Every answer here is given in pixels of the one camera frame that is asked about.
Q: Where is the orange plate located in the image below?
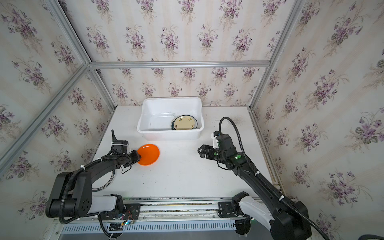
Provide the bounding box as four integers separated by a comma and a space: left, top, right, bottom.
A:
137, 144, 160, 166

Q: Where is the yellowish cream plate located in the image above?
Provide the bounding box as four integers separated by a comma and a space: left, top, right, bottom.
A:
171, 115, 198, 131

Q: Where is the white green rim plate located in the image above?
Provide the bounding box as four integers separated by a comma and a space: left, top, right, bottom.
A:
92, 170, 116, 193

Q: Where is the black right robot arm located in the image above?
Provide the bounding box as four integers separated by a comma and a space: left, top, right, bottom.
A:
198, 134, 312, 240

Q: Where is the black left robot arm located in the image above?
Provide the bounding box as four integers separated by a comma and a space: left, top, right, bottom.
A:
45, 141, 141, 225

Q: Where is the white plastic bin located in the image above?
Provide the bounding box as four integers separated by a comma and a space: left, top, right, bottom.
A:
137, 97, 205, 141

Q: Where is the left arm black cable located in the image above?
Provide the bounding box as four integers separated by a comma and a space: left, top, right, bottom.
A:
58, 129, 133, 225

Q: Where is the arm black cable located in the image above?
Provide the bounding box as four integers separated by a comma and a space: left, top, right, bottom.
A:
218, 116, 331, 240
58, 129, 133, 225

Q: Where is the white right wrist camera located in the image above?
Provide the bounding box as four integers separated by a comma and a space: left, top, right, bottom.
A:
211, 131, 220, 149

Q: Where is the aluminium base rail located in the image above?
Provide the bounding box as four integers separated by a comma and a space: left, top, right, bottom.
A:
43, 198, 271, 240

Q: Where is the aluminium frame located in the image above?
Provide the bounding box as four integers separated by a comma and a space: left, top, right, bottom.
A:
1, 1, 295, 203

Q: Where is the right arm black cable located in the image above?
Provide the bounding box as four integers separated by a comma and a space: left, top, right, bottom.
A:
218, 116, 331, 240

